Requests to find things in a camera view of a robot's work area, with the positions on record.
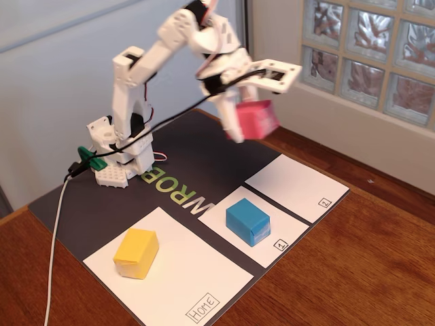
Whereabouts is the white cable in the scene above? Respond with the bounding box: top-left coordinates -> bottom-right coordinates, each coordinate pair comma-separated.
42,175 -> 71,326

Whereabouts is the yellow paper box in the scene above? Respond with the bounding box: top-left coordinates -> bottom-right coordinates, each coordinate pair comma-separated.
112,228 -> 160,280

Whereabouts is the glass block window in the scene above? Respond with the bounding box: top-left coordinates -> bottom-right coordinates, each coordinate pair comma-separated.
300,0 -> 435,128

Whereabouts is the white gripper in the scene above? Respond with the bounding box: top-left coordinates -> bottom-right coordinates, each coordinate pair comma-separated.
197,47 -> 259,143

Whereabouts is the white paper sheet marked 1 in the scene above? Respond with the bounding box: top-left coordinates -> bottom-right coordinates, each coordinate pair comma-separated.
196,185 -> 311,269

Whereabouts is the white paper sheet marked 2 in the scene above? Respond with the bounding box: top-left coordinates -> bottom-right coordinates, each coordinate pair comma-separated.
243,153 -> 351,224

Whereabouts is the black camera cable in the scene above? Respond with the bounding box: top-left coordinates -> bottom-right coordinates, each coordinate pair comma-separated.
64,66 -> 283,181

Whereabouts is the red white black servo wire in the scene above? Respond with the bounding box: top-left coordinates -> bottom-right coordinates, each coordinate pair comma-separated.
195,0 -> 239,82
142,81 -> 168,163

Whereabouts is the blue paper box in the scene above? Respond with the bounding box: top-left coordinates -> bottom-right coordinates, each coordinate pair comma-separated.
225,198 -> 272,248

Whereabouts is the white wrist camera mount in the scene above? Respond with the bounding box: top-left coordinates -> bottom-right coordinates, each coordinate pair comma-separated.
244,58 -> 303,95

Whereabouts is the green clamp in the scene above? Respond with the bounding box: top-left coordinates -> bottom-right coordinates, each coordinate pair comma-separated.
77,145 -> 109,170

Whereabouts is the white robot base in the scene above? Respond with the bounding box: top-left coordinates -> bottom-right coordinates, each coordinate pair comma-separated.
86,115 -> 154,187

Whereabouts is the dark grey printed mat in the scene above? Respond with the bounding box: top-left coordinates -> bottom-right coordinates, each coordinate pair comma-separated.
27,107 -> 351,326

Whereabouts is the red paper box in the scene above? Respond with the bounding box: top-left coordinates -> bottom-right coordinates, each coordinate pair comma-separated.
234,99 -> 281,141

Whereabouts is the white paper sheet marked home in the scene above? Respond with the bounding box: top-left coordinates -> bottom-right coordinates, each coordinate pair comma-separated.
82,206 -> 255,326

